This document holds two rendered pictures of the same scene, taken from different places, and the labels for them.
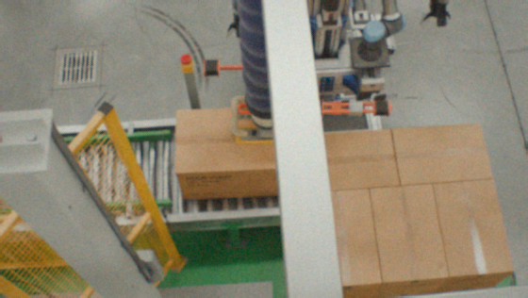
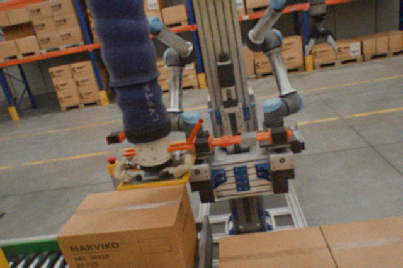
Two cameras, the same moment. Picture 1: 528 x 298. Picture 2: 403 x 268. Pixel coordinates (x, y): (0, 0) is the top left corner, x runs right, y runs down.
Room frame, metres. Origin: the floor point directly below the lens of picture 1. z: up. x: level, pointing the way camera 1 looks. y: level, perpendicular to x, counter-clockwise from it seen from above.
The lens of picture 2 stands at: (0.24, -0.54, 1.82)
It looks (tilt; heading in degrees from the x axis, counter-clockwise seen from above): 20 degrees down; 8
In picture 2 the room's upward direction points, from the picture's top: 11 degrees counter-clockwise
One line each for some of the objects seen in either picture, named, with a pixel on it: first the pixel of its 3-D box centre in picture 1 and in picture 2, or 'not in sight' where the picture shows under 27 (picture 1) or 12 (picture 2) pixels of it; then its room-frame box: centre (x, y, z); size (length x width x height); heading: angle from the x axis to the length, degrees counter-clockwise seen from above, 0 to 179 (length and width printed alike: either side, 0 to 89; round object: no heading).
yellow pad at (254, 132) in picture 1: (267, 134); (153, 178); (1.59, -0.07, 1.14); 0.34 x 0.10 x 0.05; 87
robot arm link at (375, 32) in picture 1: (373, 34); (274, 110); (2.17, -0.71, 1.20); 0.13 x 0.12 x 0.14; 121
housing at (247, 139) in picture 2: (355, 108); (249, 139); (1.67, -0.54, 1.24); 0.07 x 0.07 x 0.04; 87
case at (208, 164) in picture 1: (230, 154); (135, 238); (1.68, 0.15, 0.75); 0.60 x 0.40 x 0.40; 90
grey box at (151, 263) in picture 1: (135, 266); not in sight; (0.76, 0.53, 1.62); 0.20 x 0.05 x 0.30; 91
